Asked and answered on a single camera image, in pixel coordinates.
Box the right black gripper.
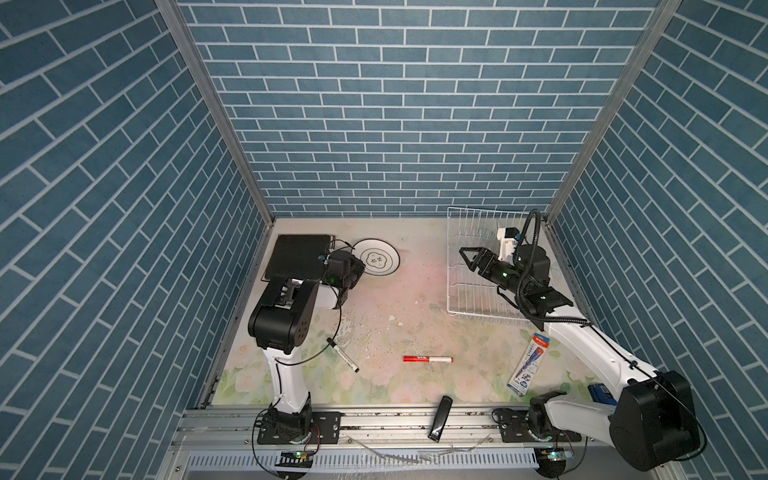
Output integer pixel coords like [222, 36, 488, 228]
[462, 245, 529, 299]

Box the small white round plate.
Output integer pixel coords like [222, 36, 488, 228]
[353, 238, 401, 277]

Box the black square plate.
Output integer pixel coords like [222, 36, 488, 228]
[262, 234, 332, 281]

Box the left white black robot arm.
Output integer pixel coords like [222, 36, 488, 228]
[247, 249, 365, 444]

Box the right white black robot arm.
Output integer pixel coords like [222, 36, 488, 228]
[459, 245, 708, 471]

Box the black capped white marker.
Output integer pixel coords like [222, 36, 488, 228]
[326, 337, 360, 373]

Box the red marker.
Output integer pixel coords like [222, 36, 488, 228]
[403, 356, 454, 364]

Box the black remote control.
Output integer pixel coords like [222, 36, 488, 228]
[427, 395, 453, 442]

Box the blue black box cutter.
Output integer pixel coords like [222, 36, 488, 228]
[587, 384, 617, 406]

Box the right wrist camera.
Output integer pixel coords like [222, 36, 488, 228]
[497, 227, 520, 261]

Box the white wire dish rack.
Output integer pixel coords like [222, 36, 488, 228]
[445, 206, 556, 325]

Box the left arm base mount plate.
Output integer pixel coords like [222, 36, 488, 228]
[256, 411, 342, 445]

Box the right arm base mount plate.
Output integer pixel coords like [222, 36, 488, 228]
[491, 407, 582, 444]

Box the aluminium front rail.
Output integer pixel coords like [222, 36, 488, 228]
[169, 403, 545, 451]

